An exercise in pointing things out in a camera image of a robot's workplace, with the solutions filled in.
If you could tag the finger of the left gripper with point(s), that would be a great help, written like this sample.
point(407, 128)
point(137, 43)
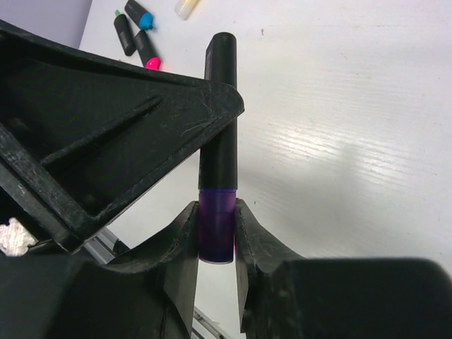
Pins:
point(83, 137)

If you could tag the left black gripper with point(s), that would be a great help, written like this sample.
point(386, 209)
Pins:
point(17, 226)

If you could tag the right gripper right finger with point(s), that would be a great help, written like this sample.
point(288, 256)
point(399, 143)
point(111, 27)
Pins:
point(284, 295)

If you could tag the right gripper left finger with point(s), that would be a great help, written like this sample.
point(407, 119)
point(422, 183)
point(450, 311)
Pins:
point(147, 292)

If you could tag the black highlighter pink cap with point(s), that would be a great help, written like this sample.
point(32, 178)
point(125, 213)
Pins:
point(147, 52)

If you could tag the black highlighter green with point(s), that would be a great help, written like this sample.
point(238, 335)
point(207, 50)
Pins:
point(124, 33)

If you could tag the black highlighter blue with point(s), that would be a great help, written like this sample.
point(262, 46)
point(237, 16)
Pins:
point(139, 15)

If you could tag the black highlighter purple cap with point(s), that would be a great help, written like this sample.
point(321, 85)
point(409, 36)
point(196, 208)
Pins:
point(218, 170)

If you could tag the yellow translucent highlighter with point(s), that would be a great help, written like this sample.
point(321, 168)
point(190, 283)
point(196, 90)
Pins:
point(184, 8)

